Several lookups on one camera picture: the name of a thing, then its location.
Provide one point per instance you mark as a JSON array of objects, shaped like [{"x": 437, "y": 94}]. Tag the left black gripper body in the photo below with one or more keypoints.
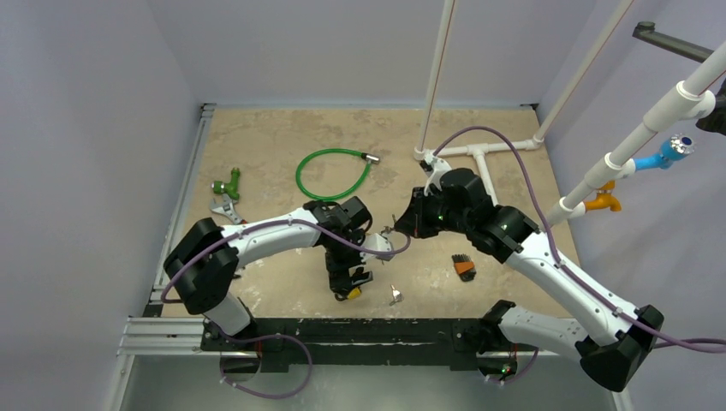
[{"x": 338, "y": 259}]

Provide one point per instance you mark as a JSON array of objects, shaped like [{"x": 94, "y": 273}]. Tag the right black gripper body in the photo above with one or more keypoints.
[{"x": 412, "y": 216}]

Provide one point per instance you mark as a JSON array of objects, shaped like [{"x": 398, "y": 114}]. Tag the small yellow padlock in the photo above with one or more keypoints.
[{"x": 348, "y": 295}]

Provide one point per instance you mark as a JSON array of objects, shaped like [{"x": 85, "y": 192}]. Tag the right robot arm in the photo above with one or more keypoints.
[{"x": 600, "y": 336}]

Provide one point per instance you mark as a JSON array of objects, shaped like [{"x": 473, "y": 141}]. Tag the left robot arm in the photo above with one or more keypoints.
[{"x": 202, "y": 265}]

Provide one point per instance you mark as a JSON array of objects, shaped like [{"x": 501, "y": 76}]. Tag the orange hex key set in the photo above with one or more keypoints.
[{"x": 464, "y": 267}]

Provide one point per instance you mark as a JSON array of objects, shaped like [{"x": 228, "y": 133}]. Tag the red adjustable wrench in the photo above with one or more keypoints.
[{"x": 225, "y": 206}]

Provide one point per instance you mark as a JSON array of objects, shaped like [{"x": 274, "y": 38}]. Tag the orange faucet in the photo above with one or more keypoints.
[{"x": 605, "y": 199}]

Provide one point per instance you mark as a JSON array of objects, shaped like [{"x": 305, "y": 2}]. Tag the blue faucet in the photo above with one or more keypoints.
[{"x": 674, "y": 149}]

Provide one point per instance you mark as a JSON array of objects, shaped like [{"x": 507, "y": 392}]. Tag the black overhead bar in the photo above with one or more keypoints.
[{"x": 646, "y": 31}]

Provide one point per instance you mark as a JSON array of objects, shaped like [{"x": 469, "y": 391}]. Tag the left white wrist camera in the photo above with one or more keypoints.
[{"x": 377, "y": 247}]

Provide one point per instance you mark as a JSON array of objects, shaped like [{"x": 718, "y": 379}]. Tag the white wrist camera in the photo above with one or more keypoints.
[
  {"x": 435, "y": 168},
  {"x": 377, "y": 247}
]

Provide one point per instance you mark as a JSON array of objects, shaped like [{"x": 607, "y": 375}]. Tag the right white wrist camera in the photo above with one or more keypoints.
[{"x": 435, "y": 168}]

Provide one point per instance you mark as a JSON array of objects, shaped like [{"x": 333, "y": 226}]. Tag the green cable lock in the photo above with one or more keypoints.
[{"x": 333, "y": 174}]

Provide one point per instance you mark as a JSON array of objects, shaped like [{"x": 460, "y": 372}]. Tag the green hose nozzle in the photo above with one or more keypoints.
[{"x": 230, "y": 188}]

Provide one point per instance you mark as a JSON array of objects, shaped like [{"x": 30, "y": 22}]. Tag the white pvc pipe frame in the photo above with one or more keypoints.
[{"x": 687, "y": 100}]

